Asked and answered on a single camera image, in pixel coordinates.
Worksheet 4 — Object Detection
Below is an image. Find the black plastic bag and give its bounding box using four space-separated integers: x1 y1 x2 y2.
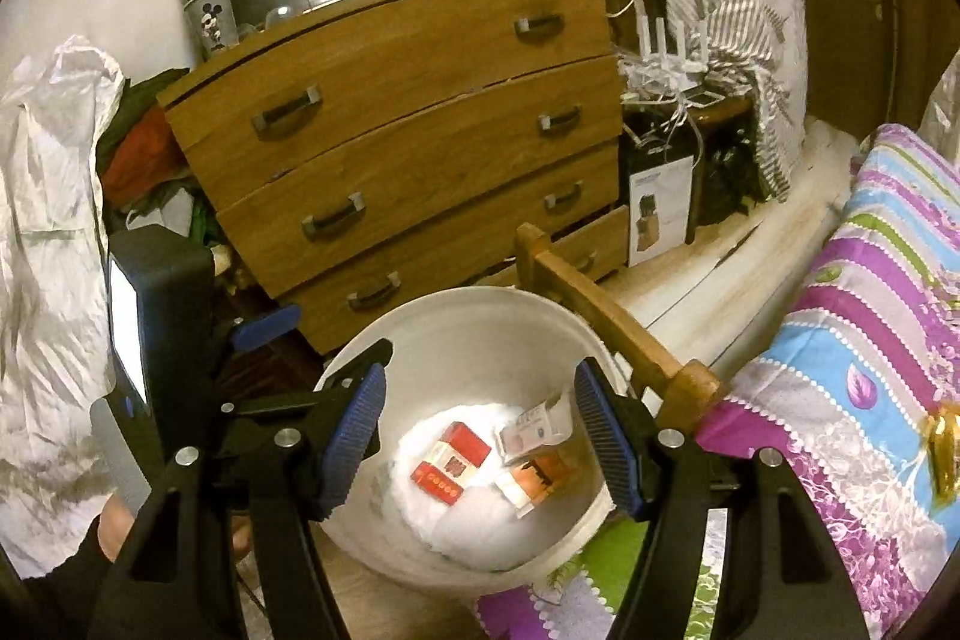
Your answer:
694 122 767 230

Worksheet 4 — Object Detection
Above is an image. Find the wooden bed frame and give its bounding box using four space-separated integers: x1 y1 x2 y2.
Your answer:
514 222 727 442

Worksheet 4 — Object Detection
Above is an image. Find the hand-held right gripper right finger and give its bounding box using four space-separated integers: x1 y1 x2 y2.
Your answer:
574 359 871 640

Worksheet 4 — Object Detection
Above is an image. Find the white crinkled plastic sheet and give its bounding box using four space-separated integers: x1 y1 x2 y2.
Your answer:
0 35 145 582

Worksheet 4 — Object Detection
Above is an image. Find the white plastic bucket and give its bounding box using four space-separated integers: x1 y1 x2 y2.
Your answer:
313 286 627 596

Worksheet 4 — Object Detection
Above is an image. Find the grey cartoon print cup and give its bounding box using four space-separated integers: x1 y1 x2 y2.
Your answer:
184 0 239 62

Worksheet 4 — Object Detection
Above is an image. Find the bright green cloth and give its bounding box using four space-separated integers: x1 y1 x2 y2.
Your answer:
187 196 220 245

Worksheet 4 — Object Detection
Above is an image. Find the knife block carton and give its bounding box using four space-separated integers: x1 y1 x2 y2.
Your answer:
619 111 695 270

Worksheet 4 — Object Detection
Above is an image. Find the clear plastic wrapped bundle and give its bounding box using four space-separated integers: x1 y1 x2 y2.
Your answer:
916 74 960 152

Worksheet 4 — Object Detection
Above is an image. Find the orange cloth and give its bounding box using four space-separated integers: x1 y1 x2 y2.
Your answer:
101 106 190 200

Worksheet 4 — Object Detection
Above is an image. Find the white mattress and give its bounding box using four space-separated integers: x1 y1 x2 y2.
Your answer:
600 119 863 386

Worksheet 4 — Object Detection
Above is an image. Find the gold yellow wrapper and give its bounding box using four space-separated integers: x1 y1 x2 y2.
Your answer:
922 404 960 507

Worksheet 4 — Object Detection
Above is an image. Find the white paper packet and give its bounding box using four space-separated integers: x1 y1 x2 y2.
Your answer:
495 389 575 465

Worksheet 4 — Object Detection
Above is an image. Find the red and white box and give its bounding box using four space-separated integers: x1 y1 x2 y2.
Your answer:
409 421 493 506

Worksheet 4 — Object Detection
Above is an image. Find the person's left hand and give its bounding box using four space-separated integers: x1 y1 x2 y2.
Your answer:
96 494 143 562

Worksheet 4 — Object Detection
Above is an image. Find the dark green cloth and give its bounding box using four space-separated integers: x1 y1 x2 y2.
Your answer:
97 67 192 161

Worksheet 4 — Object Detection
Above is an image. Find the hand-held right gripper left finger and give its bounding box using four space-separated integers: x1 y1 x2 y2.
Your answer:
88 364 387 640

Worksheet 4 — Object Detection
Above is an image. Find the person's left forearm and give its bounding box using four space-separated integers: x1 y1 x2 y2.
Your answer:
21 520 115 585

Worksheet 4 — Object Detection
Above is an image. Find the wooden chest of drawers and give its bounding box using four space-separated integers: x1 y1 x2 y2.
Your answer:
156 0 632 357

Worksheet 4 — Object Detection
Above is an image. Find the striped floral blanket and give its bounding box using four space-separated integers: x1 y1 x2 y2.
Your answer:
476 122 960 640

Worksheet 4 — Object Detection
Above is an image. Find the orange and white box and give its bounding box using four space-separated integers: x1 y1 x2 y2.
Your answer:
495 449 575 519

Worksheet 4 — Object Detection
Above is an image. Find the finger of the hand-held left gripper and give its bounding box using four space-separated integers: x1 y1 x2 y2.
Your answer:
217 340 394 422
225 304 302 357

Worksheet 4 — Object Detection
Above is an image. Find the white router with antennas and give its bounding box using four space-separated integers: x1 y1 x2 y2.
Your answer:
632 0 722 80

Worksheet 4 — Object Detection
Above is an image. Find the wooden drawer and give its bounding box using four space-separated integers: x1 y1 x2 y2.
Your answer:
259 141 625 356
165 0 622 212
480 205 632 292
201 56 627 301

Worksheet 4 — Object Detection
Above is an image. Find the small wooden table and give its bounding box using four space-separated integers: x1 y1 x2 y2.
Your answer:
622 91 755 245

